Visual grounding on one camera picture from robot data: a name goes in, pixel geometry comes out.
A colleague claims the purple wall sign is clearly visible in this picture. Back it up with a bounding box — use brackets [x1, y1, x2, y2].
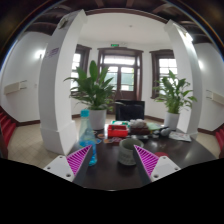
[45, 47, 60, 59]

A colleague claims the red carpeted staircase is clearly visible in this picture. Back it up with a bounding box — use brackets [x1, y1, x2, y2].
[0, 106, 17, 148]
[214, 124, 224, 159]

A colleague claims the grey patterned cup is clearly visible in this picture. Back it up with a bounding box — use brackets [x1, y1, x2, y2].
[117, 137, 145, 167]

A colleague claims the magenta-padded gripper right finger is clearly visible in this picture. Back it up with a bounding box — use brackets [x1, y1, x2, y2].
[133, 144, 182, 186]

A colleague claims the potted plant in white pot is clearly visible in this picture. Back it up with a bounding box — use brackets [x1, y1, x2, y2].
[63, 59, 116, 132]
[152, 69, 198, 132]

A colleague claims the green box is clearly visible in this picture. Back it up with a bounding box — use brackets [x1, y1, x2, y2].
[110, 120, 130, 127]

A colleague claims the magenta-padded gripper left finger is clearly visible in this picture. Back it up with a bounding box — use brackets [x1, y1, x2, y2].
[43, 144, 94, 188]

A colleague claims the red plastic basket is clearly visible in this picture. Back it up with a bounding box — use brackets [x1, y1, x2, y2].
[107, 124, 129, 139]

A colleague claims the clear blue-capped drink bottle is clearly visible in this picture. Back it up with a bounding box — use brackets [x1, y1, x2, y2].
[78, 109, 98, 167]

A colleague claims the brown tray of white packets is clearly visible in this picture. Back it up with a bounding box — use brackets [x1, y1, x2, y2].
[128, 118, 151, 136]

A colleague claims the black chair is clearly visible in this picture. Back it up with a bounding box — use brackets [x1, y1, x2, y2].
[114, 99, 146, 122]

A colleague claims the grey round object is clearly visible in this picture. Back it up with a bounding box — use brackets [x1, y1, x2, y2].
[159, 127, 172, 137]

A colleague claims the brown-framed window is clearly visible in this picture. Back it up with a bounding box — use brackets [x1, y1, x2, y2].
[149, 49, 179, 100]
[70, 44, 92, 98]

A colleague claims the flat round red coaster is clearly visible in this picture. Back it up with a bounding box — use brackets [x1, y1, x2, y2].
[154, 151, 170, 159]

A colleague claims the brown wooden double door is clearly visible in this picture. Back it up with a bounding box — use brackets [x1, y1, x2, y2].
[97, 47, 144, 102]

